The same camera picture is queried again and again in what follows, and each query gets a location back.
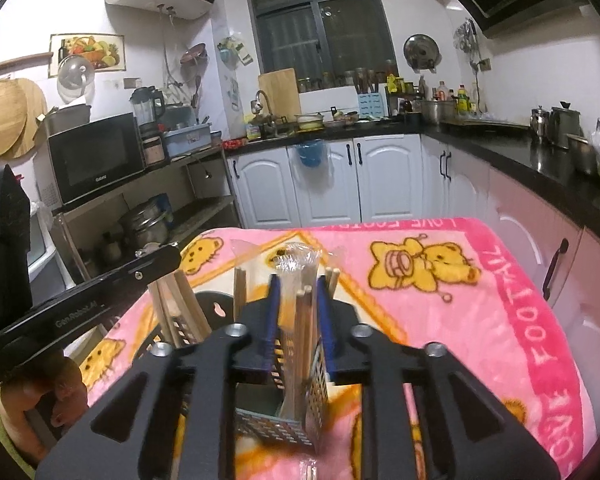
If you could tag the steel faucet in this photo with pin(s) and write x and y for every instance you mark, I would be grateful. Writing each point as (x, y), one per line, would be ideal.
(261, 102)

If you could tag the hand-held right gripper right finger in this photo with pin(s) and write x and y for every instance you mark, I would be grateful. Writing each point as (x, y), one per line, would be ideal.
(325, 325)

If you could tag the glass pot lid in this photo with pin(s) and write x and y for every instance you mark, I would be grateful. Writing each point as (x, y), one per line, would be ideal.
(75, 77)

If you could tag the round wooden board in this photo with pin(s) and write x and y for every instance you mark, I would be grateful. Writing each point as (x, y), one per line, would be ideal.
(2, 120)

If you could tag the dark framed window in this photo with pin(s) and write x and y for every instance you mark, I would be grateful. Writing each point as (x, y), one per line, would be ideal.
(320, 25)

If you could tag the green clothing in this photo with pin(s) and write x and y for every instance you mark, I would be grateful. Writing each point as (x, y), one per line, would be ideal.
(0, 430)

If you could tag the hanging red pan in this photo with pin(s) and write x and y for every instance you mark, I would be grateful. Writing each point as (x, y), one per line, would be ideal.
(194, 54)

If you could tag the pink printed blanket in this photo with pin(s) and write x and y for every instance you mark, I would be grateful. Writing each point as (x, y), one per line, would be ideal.
(430, 320)

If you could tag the black blender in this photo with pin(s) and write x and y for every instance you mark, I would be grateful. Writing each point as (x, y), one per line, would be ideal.
(147, 107)

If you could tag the row of spice jars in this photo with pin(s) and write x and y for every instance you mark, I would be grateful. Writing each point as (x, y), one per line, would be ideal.
(350, 80)

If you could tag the white plastic drawer unit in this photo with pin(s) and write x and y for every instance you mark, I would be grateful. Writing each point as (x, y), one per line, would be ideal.
(45, 250)

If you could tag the white bowl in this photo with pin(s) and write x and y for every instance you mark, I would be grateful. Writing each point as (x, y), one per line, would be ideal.
(309, 121)

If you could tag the bunch of wooden chopsticks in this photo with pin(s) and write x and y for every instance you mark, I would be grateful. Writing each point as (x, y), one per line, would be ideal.
(195, 315)

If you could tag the metal shelf rack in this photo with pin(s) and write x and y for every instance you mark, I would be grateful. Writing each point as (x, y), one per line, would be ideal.
(200, 210)

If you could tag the steel stock pot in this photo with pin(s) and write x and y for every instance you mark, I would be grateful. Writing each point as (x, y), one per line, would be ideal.
(437, 112)

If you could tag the black microwave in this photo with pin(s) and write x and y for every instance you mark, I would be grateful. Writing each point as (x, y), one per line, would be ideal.
(97, 157)

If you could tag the large steel kettle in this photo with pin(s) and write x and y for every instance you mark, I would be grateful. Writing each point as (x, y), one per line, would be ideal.
(564, 125)

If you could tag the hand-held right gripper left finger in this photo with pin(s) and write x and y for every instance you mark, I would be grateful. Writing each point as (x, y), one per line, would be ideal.
(275, 315)

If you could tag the dark green utensil holder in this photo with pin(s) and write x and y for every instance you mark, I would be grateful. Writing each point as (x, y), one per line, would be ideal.
(280, 425)

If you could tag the hanging kitchen utensils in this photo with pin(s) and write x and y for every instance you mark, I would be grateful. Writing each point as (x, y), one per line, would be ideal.
(467, 37)

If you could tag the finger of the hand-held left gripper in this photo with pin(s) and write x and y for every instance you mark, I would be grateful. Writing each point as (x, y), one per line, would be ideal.
(150, 265)

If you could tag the grey pot behind microwave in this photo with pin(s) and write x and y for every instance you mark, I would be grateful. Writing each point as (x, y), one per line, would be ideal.
(67, 119)

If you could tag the hanging plastic bags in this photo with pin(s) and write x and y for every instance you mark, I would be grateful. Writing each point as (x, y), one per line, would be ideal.
(232, 50)

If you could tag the hanging steel pan lid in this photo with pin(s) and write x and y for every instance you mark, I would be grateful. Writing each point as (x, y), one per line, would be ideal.
(421, 51)

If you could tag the fruit wall poster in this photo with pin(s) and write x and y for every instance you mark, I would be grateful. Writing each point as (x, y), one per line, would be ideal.
(97, 50)

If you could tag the rectangular wooden cutting board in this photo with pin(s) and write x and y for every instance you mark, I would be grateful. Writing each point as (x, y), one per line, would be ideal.
(279, 92)

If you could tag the black kitchen countertop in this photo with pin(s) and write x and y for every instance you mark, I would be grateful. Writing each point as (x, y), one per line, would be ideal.
(510, 145)

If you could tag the person's left hand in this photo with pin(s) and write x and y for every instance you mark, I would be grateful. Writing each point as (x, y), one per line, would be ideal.
(50, 390)

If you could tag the blue plastic bag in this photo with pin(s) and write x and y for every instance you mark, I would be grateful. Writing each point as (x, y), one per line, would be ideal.
(310, 156)

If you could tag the small steel kettle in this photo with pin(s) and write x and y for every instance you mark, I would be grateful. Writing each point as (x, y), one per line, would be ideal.
(540, 122)

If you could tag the yellow oil bottle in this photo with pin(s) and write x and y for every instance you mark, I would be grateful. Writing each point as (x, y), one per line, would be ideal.
(463, 102)

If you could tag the blue dish tray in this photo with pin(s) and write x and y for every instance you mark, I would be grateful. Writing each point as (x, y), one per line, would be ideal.
(187, 141)

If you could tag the steel pots on rack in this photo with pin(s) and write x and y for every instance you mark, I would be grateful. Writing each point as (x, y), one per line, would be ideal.
(147, 225)

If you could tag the blue knife block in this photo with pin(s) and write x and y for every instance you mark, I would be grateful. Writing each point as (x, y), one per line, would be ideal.
(370, 105)

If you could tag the white kitchen cabinets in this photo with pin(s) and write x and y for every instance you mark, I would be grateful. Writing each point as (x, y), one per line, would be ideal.
(385, 180)

